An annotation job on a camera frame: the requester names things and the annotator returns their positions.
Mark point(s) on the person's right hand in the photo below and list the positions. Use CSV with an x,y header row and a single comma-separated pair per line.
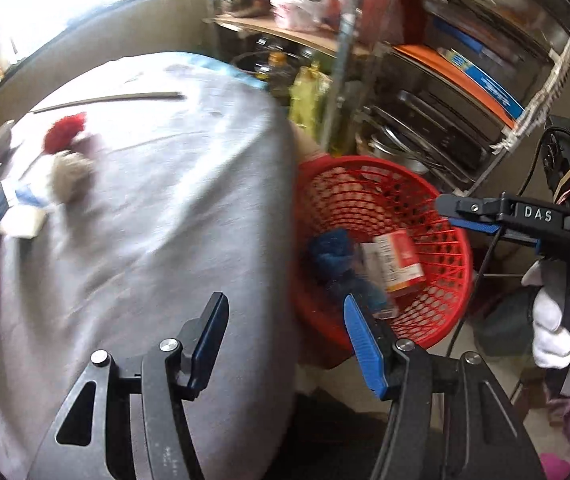
x,y
545,330

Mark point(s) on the orange flat board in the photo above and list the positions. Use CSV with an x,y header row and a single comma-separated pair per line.
x,y
430,67

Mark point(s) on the blue white packet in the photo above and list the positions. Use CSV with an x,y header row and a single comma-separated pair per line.
x,y
20,194

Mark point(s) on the red white small carton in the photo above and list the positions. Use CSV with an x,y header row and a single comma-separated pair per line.
x,y
400,260

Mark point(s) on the blue flat box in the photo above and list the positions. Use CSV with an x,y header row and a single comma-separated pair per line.
x,y
490,82

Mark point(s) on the white paper packet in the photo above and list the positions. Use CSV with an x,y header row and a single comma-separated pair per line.
x,y
22,222

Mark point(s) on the grey tablecloth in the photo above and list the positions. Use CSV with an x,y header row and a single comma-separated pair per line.
x,y
165,185

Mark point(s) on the thin wooden stick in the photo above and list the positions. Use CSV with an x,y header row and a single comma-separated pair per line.
x,y
115,98

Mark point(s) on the red wrapper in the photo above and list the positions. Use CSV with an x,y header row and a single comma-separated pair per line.
x,y
65,132

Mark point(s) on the yellow bottle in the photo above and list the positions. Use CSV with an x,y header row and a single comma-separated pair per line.
x,y
310,92

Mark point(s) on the metal shelf rack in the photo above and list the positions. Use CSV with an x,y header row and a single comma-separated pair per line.
x,y
465,125

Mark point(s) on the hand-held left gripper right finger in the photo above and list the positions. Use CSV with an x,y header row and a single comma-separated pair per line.
x,y
365,345

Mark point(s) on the blue wrapper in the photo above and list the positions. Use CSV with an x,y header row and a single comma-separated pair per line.
x,y
332,255

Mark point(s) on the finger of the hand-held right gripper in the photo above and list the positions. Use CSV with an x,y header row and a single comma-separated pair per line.
x,y
470,206
475,227

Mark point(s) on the steel pot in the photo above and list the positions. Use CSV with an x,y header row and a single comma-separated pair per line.
x,y
395,152

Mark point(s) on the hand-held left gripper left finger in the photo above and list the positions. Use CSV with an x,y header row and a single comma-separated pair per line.
x,y
208,345

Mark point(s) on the red plastic mesh basket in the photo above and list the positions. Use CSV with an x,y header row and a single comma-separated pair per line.
x,y
415,195

